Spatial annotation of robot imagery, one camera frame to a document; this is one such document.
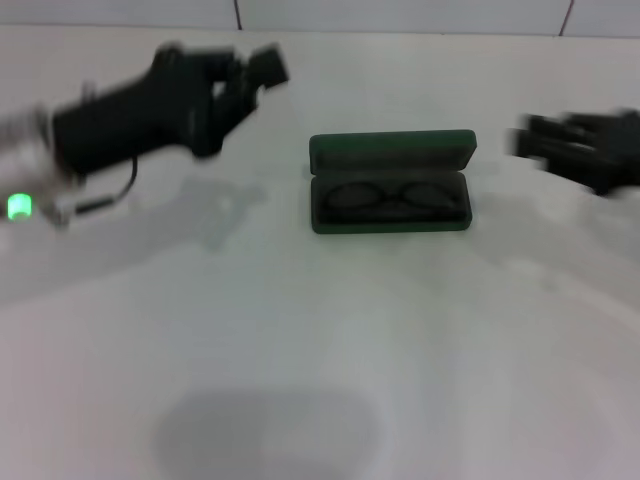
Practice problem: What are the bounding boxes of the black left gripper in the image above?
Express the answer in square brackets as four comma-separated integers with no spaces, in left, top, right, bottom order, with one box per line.
[52,42,292,177]

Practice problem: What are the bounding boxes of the black glasses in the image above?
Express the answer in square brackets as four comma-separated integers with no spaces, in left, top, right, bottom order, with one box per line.
[324,180,461,214]

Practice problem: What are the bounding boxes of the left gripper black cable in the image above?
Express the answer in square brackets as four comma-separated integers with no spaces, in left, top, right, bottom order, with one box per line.
[63,154,140,217]

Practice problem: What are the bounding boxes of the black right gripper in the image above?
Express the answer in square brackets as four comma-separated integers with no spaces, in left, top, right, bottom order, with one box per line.
[506,109,640,198]

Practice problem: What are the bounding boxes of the green glasses case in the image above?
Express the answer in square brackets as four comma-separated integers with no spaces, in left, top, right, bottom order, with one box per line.
[308,128,476,235]

